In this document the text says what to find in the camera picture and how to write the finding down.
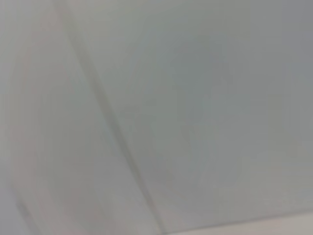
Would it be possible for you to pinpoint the clear food container blue seal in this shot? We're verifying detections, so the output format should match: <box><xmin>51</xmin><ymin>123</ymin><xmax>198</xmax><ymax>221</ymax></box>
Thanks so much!
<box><xmin>0</xmin><ymin>0</ymin><xmax>313</xmax><ymax>235</ymax></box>

